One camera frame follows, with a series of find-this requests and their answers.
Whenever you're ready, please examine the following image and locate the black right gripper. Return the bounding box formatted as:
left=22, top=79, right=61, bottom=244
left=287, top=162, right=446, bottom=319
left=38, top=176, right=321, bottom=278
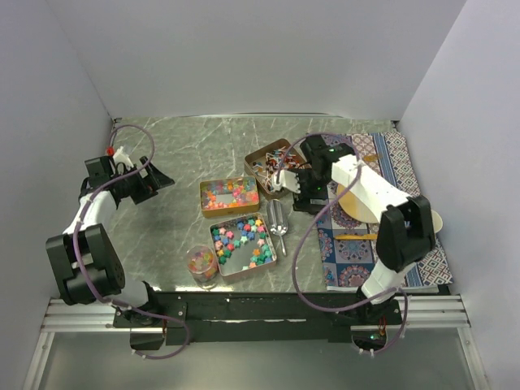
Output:
left=288, top=167, right=330, bottom=215

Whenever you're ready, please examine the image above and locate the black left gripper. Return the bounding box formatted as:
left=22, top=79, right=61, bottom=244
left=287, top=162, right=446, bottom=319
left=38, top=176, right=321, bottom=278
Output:
left=111, top=156, right=173, bottom=205

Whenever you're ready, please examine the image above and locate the silver metal scoop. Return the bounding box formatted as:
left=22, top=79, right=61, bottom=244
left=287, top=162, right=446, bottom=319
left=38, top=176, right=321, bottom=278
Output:
left=266, top=199, right=288, bottom=256

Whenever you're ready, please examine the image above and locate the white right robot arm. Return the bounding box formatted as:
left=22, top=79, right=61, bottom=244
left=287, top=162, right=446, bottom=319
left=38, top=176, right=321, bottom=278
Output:
left=291, top=133, right=436, bottom=324

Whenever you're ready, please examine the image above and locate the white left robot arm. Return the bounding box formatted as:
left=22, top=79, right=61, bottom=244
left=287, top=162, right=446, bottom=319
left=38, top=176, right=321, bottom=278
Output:
left=45, top=156, right=175, bottom=327

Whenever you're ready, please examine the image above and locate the gold tin of gummy candies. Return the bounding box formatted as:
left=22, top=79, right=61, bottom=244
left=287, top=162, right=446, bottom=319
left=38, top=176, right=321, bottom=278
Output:
left=199, top=175, right=260, bottom=219

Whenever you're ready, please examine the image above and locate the pink tin of star candies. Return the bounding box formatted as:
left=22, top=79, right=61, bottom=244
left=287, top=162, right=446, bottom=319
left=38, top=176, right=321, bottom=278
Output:
left=209, top=213, right=277, bottom=284

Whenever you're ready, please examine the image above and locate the cream and orange plate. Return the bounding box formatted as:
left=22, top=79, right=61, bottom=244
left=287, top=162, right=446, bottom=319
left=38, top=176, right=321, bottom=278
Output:
left=338, top=183, right=381, bottom=223

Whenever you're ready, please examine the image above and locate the patterned blue cloth mat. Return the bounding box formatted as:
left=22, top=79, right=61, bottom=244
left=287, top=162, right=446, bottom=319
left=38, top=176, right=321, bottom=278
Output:
left=316, top=132, right=454, bottom=291

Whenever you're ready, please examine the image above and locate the gold fork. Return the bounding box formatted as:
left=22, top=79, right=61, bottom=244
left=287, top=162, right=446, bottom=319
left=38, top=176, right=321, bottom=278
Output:
left=362, top=154, right=379, bottom=163

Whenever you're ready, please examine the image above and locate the clear glass jar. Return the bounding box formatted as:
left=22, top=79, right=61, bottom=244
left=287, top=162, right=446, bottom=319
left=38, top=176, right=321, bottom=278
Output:
left=186, top=245, right=219, bottom=290

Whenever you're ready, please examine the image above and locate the light blue mug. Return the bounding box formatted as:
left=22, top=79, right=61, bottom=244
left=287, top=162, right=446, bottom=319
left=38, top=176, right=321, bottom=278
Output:
left=431, top=210, right=444, bottom=234

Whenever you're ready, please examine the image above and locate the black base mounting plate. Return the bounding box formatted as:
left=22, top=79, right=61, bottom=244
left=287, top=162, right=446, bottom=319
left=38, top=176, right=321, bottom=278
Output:
left=113, top=292, right=404, bottom=350

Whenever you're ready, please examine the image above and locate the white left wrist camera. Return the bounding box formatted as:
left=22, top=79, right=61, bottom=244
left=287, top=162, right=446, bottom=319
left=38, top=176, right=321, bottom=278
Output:
left=113, top=146, right=134, bottom=170

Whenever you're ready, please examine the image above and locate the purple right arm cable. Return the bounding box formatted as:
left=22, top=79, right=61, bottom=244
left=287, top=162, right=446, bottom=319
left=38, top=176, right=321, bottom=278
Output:
left=277, top=133, right=409, bottom=355

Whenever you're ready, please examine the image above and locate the aluminium frame rail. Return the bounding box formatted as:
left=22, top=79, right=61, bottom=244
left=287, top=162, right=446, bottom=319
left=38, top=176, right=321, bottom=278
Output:
left=23, top=295, right=490, bottom=389

